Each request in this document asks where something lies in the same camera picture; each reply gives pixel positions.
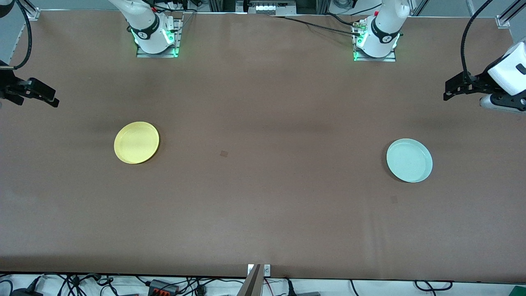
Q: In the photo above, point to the black power strip red switches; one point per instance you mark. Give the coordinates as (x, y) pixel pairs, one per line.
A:
(162, 287)

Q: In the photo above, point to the grey camera pole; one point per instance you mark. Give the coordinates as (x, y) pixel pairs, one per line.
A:
(251, 283)

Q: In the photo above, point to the aluminium frame profile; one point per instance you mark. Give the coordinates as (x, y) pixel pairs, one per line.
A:
(29, 10)
(511, 14)

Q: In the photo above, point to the pale green plate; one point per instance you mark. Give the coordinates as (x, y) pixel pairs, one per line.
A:
(409, 160)

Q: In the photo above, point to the green floor object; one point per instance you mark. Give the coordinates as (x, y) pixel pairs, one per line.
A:
(520, 292)

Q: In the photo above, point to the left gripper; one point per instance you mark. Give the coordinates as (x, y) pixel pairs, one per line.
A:
(479, 79)

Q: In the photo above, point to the white socket strip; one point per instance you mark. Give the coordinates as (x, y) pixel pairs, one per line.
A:
(273, 9)

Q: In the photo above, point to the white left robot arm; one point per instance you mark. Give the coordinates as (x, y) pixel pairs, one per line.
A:
(384, 33)

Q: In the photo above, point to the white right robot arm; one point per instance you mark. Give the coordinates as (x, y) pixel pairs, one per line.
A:
(148, 28)

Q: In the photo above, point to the yellow plate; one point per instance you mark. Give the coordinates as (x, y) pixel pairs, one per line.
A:
(136, 142)

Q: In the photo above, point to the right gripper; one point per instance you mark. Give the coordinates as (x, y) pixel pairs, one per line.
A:
(8, 87)

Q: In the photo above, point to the white pole bracket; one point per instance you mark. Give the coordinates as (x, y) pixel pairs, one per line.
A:
(267, 270)

